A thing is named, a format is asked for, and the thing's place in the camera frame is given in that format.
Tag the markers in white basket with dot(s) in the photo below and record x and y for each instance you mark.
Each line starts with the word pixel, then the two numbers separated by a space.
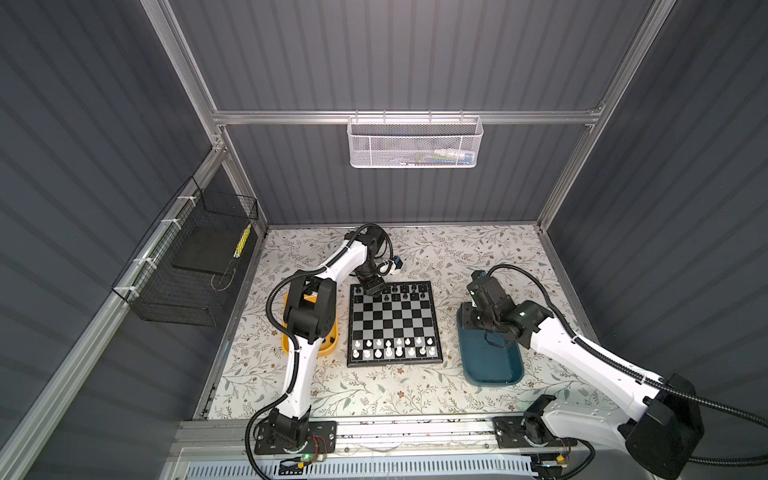
pixel 440 157

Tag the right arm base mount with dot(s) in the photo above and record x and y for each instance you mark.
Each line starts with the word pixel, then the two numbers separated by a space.
pixel 519 431

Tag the black wire mesh basket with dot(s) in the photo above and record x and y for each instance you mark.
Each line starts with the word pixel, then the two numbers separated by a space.
pixel 157 292

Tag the yellow plastic tray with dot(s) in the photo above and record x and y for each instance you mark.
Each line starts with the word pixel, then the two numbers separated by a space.
pixel 329 343

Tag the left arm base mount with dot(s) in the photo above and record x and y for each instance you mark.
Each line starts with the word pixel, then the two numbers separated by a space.
pixel 307 438

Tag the aluminium front rail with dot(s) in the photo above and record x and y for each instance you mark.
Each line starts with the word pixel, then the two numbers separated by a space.
pixel 356 435

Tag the yellow marker pen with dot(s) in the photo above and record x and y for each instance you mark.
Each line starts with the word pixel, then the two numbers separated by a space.
pixel 242 241

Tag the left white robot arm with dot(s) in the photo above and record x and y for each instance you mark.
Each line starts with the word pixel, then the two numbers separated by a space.
pixel 303 308

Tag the teal plastic tray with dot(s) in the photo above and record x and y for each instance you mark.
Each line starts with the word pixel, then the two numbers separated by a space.
pixel 485 362

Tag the white wire mesh basket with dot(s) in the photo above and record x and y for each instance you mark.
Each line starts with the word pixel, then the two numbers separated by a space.
pixel 380 142

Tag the black white chess board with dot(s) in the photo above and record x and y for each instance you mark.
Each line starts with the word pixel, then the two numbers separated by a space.
pixel 398 326

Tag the black foam pad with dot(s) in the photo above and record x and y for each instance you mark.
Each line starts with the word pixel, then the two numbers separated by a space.
pixel 207 250

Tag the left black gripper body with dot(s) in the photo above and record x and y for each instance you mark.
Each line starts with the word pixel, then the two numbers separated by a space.
pixel 369 280

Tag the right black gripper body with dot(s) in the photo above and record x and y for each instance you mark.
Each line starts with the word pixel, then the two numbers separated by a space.
pixel 470 317

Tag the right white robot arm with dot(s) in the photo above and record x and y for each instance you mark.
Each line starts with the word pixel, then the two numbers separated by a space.
pixel 651 419

